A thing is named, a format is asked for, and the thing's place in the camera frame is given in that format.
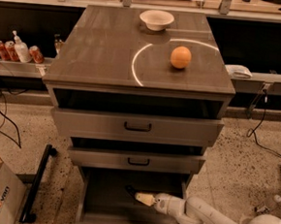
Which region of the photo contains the white pump bottle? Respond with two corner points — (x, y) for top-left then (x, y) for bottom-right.
(13, 30), (32, 63)

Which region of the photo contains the red soda can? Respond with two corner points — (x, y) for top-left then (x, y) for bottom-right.
(29, 46), (44, 64)
(0, 41), (10, 61)
(5, 41), (19, 61)

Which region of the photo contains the white ceramic bowl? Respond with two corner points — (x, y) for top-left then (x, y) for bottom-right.
(140, 10), (174, 32)

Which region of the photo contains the open bottom drawer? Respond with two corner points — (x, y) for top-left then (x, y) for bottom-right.
(71, 168), (186, 224)

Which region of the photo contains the red soda can middle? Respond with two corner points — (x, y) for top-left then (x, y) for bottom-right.
(5, 41), (19, 61)

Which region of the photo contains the black floor cable right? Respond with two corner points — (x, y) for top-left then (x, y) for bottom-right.
(244, 89), (281, 161)

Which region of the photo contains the top drawer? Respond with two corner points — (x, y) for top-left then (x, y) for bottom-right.
(51, 108), (224, 148)

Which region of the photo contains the small glass bottle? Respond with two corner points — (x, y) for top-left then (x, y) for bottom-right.
(54, 34), (63, 53)

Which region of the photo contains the red soda can left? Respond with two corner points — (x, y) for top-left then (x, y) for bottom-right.
(0, 41), (10, 61)

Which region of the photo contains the clear plastic bottle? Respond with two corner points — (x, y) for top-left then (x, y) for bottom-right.
(254, 195), (281, 215)

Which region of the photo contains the grey drawer cabinet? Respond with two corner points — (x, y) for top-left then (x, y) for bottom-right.
(31, 1), (242, 224)

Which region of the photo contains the orange fruit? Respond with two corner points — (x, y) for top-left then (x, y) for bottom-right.
(170, 47), (192, 70)

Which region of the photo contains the black metal bar stand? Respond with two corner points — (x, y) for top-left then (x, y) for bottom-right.
(19, 144), (58, 223)

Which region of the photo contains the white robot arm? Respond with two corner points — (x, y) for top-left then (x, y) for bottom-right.
(134, 192), (281, 224)

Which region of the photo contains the red soda can right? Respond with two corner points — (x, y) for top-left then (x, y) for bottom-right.
(29, 46), (44, 64)

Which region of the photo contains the black rxbar chocolate bar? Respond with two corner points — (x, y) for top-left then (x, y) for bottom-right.
(125, 185), (139, 197)

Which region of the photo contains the middle drawer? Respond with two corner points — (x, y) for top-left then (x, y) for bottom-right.
(68, 146), (204, 175)

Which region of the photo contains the white folded cloth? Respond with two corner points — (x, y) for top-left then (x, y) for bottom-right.
(225, 64), (252, 79)

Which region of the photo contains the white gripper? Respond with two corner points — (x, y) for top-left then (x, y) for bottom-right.
(135, 192), (186, 218)

